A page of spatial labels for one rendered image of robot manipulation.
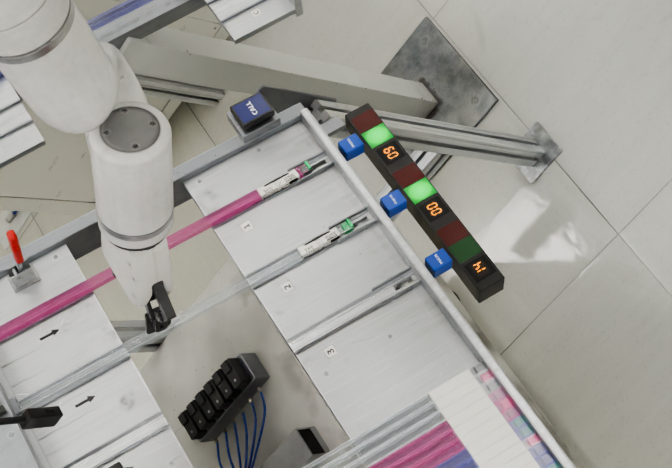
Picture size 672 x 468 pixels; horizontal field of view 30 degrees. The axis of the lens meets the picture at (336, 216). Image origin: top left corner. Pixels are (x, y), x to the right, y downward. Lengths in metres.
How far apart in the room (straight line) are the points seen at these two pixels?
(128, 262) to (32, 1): 0.42
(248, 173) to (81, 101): 0.60
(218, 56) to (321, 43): 0.72
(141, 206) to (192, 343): 0.76
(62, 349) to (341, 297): 0.37
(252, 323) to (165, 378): 0.22
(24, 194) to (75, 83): 1.77
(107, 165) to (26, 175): 1.60
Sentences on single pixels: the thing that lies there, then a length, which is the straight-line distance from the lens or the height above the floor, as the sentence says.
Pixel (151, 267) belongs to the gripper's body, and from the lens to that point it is 1.41.
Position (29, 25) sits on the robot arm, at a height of 1.41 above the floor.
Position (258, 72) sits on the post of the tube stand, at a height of 0.53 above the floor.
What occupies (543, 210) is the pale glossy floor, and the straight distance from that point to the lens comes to 2.38.
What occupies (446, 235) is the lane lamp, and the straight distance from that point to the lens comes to 1.69.
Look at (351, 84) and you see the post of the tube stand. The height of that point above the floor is 0.29.
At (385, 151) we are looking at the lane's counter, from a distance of 1.76.
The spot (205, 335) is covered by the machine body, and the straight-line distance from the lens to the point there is 2.04.
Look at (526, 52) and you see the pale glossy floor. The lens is 2.43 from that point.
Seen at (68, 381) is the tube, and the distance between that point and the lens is 1.63.
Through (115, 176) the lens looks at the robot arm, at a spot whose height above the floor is 1.22.
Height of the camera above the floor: 2.05
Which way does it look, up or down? 50 degrees down
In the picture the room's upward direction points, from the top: 86 degrees counter-clockwise
